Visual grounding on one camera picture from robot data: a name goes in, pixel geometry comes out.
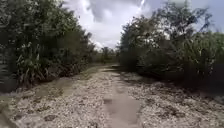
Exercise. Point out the distant trees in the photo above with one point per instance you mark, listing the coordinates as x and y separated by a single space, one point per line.
106 55

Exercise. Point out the pale gravel track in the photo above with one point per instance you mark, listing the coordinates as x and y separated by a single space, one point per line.
83 103

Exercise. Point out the dense green bushes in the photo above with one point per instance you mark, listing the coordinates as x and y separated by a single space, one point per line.
173 50
36 43

